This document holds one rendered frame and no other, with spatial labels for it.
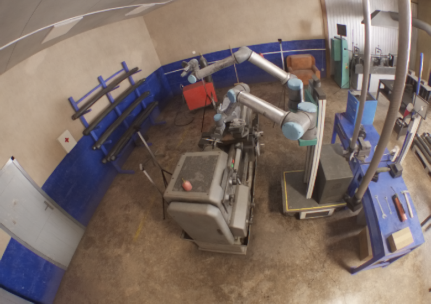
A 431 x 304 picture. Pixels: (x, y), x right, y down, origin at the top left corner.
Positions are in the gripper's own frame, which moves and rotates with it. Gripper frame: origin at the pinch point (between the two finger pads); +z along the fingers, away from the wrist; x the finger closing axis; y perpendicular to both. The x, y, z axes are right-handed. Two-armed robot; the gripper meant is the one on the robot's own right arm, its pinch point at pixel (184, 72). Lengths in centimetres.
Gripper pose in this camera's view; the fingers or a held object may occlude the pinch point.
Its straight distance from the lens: 180.6
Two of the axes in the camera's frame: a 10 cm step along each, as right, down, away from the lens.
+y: 8.1, 5.3, 2.5
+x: -5.4, 5.4, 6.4
